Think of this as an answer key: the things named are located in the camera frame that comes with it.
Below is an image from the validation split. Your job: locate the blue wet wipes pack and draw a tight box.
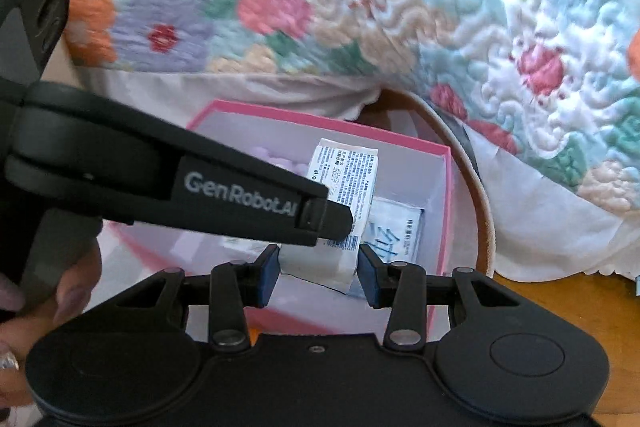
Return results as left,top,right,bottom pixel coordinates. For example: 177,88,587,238
221,196,426,266

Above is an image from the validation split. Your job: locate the white soap packet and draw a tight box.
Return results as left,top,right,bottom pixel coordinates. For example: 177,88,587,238
280,139,378,293

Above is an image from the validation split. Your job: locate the purple plush toy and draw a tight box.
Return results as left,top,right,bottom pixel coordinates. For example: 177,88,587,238
248,146,308,176

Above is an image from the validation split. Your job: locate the person left hand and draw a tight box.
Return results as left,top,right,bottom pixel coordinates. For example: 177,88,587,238
1,239,102,409

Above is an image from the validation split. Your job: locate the pink cardboard box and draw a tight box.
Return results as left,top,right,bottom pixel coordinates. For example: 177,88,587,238
96,98,454,335

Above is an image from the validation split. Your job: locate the floral quilt bedspread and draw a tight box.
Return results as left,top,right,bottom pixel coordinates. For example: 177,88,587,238
64,0,639,218

